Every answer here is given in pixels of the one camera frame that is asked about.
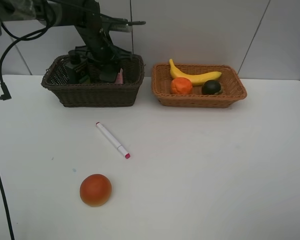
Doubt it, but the red-orange round fruit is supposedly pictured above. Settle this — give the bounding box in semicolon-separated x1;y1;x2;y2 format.
79;174;112;207

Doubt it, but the yellow banana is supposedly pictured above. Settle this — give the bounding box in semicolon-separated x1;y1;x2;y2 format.
169;59;222;86

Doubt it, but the dark green pump bottle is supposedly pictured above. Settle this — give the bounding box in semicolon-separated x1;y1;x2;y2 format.
65;50;91;85

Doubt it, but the white marker pink cap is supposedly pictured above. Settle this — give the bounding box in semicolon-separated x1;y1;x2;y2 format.
96;122;131;159

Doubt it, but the pink lotion bottle white cap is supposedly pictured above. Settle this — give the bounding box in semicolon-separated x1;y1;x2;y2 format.
114;68;124;85

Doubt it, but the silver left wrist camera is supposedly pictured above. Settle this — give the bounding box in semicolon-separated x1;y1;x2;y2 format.
101;16;146;33

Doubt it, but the black whiteboard eraser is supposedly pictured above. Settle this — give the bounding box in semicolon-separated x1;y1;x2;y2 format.
99;63;121;83

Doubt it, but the orange tangerine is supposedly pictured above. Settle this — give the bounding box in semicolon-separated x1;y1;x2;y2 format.
170;77;193;95

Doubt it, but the light brown wicker basket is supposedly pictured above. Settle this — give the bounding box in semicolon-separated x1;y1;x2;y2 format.
151;63;247;108

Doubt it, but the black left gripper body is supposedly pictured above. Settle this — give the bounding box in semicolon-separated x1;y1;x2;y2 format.
76;14;120;65

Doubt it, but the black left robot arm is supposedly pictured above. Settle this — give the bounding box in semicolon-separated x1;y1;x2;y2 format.
0;0;135;66

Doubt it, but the dark brown wicker basket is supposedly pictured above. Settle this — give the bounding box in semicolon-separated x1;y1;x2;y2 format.
41;54;145;108

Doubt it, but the dark green mangosteen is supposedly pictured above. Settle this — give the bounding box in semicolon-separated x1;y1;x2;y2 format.
201;80;222;95

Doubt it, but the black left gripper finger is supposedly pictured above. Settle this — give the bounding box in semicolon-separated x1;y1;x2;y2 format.
74;45;93;59
113;46;133;60

